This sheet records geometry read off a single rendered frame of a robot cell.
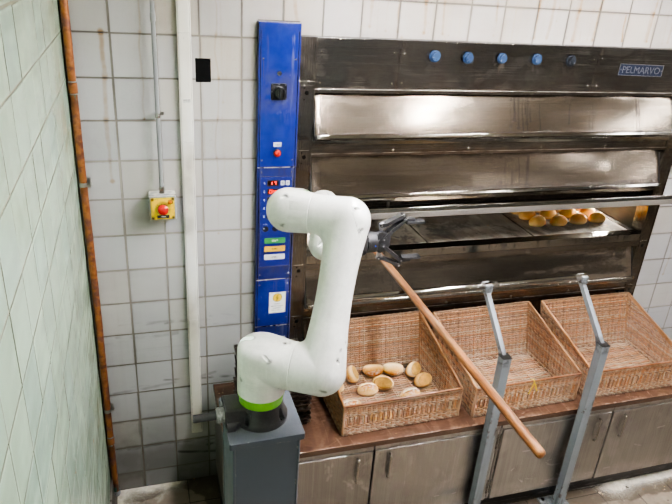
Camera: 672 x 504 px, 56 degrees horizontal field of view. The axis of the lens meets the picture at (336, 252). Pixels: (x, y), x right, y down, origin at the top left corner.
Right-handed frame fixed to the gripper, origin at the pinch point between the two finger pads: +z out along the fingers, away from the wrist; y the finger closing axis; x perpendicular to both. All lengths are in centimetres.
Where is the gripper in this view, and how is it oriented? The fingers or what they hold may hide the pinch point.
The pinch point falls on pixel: (418, 238)
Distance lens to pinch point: 226.5
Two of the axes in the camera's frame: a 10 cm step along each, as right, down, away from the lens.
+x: 2.8, 4.2, -8.6
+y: -0.6, 9.1, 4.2
